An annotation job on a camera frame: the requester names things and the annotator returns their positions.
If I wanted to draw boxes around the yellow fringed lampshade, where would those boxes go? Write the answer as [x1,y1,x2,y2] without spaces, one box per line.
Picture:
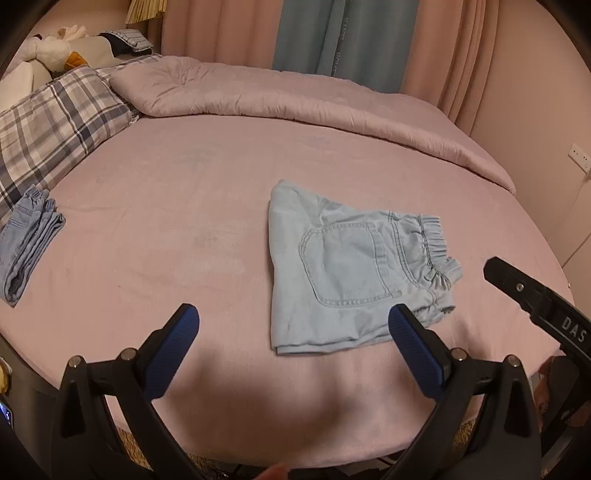
[125,0,168,25]

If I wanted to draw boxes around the folded blue jeans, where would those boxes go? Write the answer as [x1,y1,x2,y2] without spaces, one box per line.
[0,185,66,308]

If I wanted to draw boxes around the pink quilt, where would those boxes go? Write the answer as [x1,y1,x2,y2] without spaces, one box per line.
[109,55,517,195]

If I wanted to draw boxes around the large plaid pillow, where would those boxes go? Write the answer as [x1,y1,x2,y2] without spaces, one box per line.
[0,65,140,228]

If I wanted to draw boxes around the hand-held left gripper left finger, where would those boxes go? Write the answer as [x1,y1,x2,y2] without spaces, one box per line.
[50,303,200,480]

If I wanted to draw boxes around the light blue denim pants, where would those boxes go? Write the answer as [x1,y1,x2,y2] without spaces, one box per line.
[268,179,464,356]

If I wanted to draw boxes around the small dark plaid pillow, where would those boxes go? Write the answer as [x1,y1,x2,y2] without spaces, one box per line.
[98,28,156,57]

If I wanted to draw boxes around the white wall socket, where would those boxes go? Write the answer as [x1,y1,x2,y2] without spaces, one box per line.
[569,143,591,172]

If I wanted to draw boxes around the white pillow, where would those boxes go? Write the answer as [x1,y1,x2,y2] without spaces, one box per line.
[0,59,52,110]

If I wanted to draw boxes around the beige cushion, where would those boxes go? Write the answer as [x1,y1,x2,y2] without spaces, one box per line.
[74,34,117,71]

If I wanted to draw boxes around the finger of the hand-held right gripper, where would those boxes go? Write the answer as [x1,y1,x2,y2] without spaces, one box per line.
[483,257,556,320]

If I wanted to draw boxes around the blue curtain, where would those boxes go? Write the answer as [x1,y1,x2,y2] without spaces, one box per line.
[272,0,413,94]

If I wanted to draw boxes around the white plush duck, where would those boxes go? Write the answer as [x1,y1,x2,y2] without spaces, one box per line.
[21,24,89,73]

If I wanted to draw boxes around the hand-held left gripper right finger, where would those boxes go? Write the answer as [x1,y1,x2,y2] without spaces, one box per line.
[388,304,542,480]

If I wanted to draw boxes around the pink bed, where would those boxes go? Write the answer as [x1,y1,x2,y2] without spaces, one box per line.
[0,54,579,468]

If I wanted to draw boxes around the pink curtain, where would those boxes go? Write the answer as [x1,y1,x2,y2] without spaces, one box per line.
[401,0,511,132]
[159,0,288,77]

